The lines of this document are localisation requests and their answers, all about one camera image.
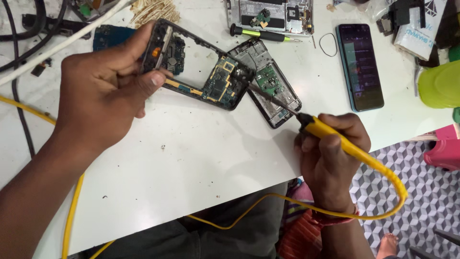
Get person's left hand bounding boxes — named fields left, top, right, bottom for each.
left=53, top=21, right=174, bottom=156

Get person's right hand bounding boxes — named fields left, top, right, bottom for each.
left=294, top=113, right=372, bottom=213

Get yellow soldering iron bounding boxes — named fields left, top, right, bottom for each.
left=233, top=72, right=409, bottom=202

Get black phone frame with circuit board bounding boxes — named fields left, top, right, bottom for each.
left=139, top=19, right=256, bottom=111

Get red wrist thread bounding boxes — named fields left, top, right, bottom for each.
left=310, top=203, right=360, bottom=228

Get blue circuit board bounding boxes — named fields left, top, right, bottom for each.
left=92, top=24, right=138, bottom=52

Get small black component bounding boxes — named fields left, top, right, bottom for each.
left=30, top=58, right=53, bottom=77

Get striped colourful cloth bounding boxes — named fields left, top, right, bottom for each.
left=276, top=177, right=325, bottom=259

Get silver metal strip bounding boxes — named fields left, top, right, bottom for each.
left=155, top=25, right=174, bottom=70

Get device with green part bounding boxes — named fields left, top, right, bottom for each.
left=69, top=0, right=121, bottom=23

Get person's foot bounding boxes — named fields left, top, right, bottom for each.
left=375, top=233, right=400, bottom=259

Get tan fibre bundle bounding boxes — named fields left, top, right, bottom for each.
left=129, top=0, right=181, bottom=30

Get opened phone body with green board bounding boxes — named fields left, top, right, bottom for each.
left=228, top=37, right=303, bottom=130

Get blue smartphone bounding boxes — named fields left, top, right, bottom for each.
left=336, top=23, right=385, bottom=112

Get pink plastic stool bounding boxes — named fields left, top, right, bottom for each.
left=423, top=123, right=460, bottom=172

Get person's dark grey trousers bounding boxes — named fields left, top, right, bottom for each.
left=68, top=181, right=289, bottom=259

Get black rubber band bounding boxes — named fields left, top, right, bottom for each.
left=319, top=33, right=339, bottom=58

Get green plastic container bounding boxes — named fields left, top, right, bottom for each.
left=417, top=59, right=460, bottom=109

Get green and black screwdriver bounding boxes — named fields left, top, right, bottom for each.
left=230, top=23, right=303, bottom=44

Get white printed box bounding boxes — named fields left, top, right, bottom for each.
left=393, top=0, right=449, bottom=61

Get silver disassembled phone chassis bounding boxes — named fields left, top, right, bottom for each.
left=226, top=0, right=315, bottom=37

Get small green circuit board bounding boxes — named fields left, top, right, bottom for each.
left=249, top=9, right=272, bottom=29

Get black phone parts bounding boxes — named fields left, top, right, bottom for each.
left=375, top=0, right=427, bottom=37

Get thick white cable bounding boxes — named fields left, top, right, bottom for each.
left=0, top=0, right=134, bottom=87

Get yellow soldering iron cable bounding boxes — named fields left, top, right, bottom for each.
left=89, top=192, right=409, bottom=259

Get thin black cable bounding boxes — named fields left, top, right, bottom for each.
left=2, top=0, right=37, bottom=159

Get thick black cables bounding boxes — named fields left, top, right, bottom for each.
left=0, top=0, right=69, bottom=73

